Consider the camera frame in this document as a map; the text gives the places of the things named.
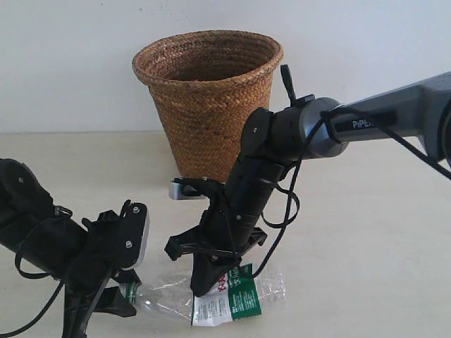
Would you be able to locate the clear crushed plastic bottle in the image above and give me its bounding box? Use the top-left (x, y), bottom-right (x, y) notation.
top-left (119, 263), bottom-right (286, 327)

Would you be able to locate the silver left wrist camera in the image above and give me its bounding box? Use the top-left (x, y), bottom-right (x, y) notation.
top-left (117, 200), bottom-right (150, 270)

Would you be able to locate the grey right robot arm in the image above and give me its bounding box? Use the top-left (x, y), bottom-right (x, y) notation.
top-left (165, 65), bottom-right (450, 296)

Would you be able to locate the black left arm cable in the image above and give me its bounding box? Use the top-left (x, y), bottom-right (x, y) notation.
top-left (13, 207), bottom-right (110, 338)

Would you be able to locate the brown woven wicker basket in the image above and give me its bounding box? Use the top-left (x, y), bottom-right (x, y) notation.
top-left (131, 30), bottom-right (284, 182)

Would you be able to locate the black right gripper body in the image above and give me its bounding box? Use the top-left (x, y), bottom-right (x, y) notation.
top-left (164, 179), bottom-right (266, 263)

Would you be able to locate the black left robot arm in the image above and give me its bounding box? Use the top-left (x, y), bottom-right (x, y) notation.
top-left (1, 158), bottom-right (149, 318)

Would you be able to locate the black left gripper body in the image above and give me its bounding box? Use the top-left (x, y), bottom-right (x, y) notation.
top-left (64, 210), bottom-right (122, 310)

